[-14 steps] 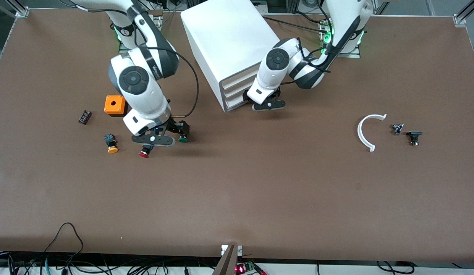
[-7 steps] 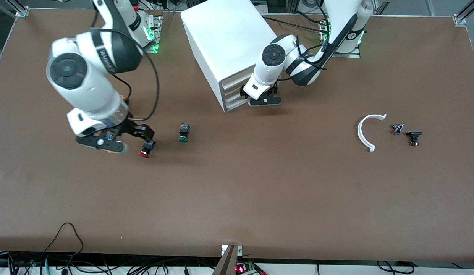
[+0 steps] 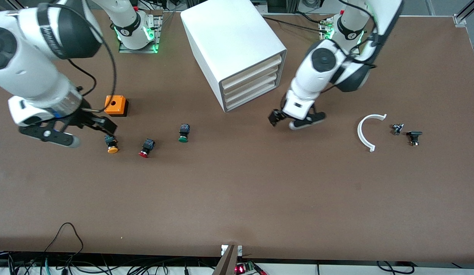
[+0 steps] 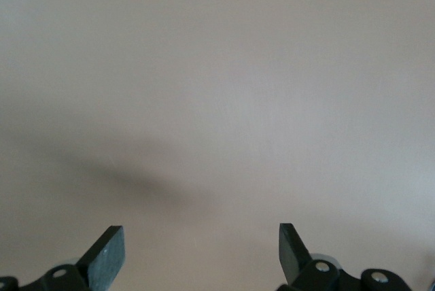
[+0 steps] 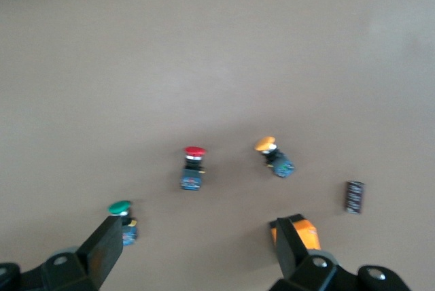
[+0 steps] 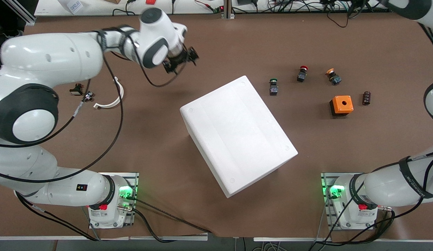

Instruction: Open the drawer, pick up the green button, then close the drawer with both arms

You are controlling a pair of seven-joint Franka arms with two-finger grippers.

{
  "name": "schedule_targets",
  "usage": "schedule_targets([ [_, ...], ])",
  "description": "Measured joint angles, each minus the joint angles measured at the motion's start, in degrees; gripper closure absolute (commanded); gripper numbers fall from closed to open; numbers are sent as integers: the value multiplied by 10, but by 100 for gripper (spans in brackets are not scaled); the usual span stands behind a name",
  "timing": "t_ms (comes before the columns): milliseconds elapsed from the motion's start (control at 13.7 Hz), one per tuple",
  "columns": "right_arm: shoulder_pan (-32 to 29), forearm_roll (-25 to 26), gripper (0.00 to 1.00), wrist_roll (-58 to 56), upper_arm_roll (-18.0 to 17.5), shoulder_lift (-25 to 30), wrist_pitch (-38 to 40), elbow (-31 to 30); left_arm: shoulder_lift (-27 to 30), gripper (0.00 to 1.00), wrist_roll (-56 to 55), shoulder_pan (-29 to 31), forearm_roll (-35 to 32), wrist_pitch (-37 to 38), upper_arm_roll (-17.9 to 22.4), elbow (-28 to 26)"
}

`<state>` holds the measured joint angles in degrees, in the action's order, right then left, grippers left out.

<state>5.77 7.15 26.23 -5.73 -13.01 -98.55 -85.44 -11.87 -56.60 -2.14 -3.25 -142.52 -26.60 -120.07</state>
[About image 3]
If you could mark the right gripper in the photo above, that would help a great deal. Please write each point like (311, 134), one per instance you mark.
(85, 116)

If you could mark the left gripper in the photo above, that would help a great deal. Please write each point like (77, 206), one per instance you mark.
(276, 117)

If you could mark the white plastic drawer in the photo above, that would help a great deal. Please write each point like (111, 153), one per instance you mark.
(252, 84)
(252, 73)
(252, 95)

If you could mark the green mushroom push button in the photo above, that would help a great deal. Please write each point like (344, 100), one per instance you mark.
(183, 134)

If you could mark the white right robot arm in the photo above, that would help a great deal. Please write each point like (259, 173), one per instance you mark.
(30, 72)

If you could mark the orange button box with hole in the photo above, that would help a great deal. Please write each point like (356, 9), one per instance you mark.
(115, 104)

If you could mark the orange mushroom push button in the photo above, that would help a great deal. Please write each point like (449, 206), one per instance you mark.
(113, 148)

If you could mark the red mushroom push button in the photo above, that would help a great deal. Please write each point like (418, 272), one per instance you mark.
(146, 148)

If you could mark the white curved plastic arc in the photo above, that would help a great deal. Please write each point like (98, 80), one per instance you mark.
(361, 135)

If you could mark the circuit board with red display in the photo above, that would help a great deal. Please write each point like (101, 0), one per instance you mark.
(246, 268)

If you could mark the white drawer cabinet grey frame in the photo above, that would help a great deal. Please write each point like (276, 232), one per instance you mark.
(229, 38)

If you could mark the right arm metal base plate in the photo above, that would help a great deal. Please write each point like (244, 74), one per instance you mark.
(157, 38)

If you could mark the small black silver switch part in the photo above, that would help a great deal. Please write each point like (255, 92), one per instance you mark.
(397, 129)

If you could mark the black flat switch part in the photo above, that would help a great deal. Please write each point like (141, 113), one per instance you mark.
(414, 135)

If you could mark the grey metal camera bracket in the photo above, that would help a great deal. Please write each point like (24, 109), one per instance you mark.
(227, 261)

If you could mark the aluminium frame profile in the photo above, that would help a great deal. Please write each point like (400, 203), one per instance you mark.
(462, 17)

